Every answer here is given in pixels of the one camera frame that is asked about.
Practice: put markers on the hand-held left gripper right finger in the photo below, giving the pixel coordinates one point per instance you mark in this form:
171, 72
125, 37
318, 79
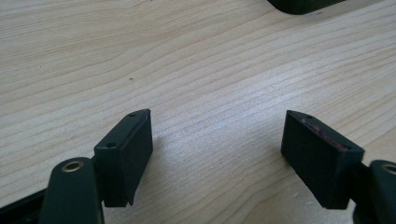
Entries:
317, 161

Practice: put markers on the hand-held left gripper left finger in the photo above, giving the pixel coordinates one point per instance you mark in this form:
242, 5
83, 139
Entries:
124, 158

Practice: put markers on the dark flat object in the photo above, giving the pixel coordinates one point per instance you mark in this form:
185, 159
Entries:
300, 5

